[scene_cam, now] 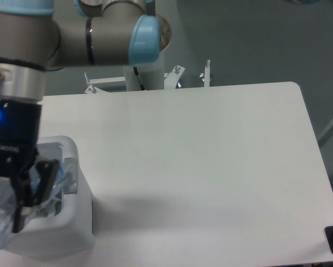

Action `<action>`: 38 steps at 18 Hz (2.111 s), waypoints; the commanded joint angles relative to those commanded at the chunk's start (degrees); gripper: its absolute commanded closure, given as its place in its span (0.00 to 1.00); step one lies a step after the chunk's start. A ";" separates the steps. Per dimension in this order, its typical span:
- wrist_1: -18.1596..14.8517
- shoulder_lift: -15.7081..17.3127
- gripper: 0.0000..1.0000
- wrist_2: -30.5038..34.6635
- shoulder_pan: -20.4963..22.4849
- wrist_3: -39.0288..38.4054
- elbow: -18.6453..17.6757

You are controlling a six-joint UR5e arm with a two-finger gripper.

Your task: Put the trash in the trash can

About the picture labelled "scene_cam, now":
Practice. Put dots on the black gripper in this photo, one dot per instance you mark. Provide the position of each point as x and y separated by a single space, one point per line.
19 126

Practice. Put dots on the clear plastic bottle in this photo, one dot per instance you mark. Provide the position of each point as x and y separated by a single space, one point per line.
65 182

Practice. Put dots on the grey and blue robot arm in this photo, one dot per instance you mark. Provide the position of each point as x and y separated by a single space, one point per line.
33 43

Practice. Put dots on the trash inside the can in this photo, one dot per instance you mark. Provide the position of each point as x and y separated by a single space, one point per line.
51 207

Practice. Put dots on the white plastic trash can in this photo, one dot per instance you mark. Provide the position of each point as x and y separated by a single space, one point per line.
71 230

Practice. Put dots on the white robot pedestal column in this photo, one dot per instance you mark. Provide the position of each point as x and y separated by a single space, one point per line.
151 75

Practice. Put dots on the white metal base frame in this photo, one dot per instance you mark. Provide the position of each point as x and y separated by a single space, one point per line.
100 85

